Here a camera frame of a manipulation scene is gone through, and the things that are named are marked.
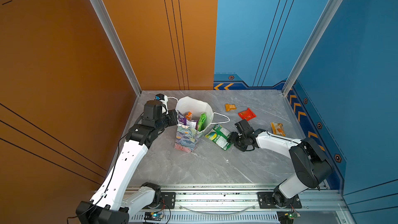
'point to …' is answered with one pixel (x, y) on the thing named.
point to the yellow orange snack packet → (278, 128)
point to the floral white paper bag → (187, 137)
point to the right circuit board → (287, 216)
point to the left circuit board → (154, 215)
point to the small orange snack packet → (228, 107)
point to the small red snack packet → (247, 114)
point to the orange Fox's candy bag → (188, 116)
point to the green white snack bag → (218, 135)
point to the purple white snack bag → (182, 120)
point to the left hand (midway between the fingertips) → (177, 111)
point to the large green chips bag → (202, 122)
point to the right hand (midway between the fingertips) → (228, 143)
